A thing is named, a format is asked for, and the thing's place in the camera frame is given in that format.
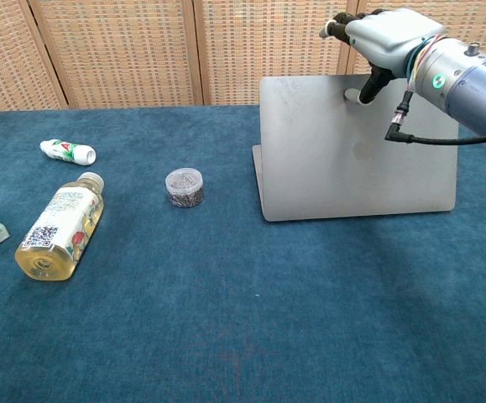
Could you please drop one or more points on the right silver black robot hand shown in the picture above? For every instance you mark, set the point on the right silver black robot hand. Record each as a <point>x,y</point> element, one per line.
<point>389,35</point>

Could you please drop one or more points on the blue table mat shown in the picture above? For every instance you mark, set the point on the blue table mat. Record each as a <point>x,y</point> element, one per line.
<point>226,315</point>

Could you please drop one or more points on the clear jar of clips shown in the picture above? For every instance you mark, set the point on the clear jar of clips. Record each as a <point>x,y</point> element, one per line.
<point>185,189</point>

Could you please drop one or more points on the silver laptop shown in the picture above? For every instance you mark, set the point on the silver laptop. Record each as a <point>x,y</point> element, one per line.
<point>330,168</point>

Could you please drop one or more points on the small white green-label bottle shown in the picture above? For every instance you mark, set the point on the small white green-label bottle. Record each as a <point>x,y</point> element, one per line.
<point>66,151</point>

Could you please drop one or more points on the yellow tea plastic bottle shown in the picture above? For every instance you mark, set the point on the yellow tea plastic bottle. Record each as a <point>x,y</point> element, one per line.
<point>64,222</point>

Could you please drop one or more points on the bamboo folding screen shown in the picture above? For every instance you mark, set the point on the bamboo folding screen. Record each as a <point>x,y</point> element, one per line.
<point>142,50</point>

